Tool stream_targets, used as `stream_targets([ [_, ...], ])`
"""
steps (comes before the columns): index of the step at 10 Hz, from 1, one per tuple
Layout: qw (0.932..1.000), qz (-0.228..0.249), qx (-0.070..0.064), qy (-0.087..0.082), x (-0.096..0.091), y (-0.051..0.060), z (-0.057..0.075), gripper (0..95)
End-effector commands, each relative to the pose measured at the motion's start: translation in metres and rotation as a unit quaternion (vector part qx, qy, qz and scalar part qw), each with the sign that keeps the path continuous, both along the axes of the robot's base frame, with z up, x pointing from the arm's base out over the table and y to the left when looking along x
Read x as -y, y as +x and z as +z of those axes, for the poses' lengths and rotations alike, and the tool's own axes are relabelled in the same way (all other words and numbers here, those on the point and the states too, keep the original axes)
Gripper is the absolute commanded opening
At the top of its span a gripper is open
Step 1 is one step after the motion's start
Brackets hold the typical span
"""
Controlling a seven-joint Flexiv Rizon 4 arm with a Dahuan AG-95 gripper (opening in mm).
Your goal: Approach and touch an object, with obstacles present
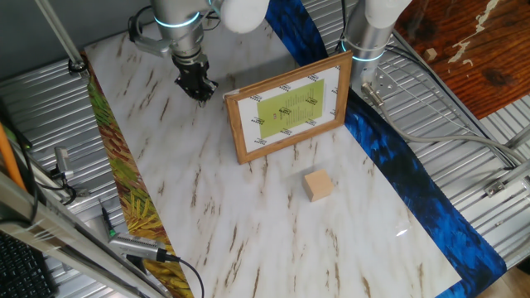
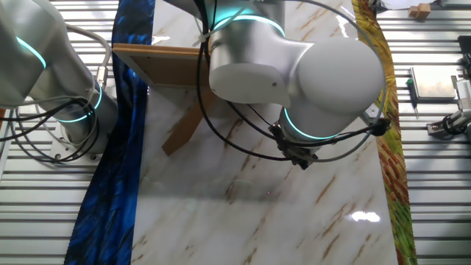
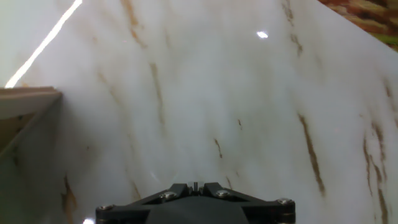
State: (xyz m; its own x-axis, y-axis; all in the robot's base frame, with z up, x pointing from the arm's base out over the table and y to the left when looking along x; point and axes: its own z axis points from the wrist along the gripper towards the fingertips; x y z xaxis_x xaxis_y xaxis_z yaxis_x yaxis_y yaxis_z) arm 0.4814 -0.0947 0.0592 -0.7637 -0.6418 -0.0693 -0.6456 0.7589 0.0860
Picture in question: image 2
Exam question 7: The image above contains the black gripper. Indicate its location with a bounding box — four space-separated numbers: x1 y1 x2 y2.
269 124 319 172

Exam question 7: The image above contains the marble pattern mat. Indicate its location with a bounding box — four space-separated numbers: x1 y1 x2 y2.
130 0 398 265

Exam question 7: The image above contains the grey metal clamp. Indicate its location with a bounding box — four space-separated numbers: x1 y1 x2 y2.
426 110 471 143

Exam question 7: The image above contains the grey metal plate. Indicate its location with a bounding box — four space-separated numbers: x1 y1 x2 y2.
409 66 457 101

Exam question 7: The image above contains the white zip tie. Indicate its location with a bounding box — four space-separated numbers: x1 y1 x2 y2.
193 27 222 47

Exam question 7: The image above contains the painted print tablecloth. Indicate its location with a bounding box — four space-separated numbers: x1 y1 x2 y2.
64 0 419 265

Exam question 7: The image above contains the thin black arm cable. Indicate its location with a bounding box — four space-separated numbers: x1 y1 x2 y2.
226 101 280 143

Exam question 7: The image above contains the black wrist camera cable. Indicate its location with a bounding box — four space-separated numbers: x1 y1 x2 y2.
288 117 392 148

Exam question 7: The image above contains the green handled screwdriver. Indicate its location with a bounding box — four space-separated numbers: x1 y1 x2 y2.
406 77 420 119

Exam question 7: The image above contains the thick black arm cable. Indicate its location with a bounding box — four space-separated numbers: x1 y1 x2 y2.
193 0 295 162

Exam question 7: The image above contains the wooden picture frame stand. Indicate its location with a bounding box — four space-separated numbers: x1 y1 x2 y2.
112 43 218 158

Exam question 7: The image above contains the silver exterior camera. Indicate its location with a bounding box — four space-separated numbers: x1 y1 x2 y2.
450 75 471 111

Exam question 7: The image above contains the black mount bracket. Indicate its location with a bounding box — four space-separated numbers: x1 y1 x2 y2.
457 35 471 78

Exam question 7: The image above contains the black base cable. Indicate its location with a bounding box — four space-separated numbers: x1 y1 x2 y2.
0 97 85 133
9 96 101 163

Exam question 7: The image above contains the grey base cable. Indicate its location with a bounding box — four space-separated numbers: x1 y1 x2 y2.
64 24 113 91

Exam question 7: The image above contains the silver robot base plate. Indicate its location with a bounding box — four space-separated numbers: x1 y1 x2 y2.
49 121 111 165

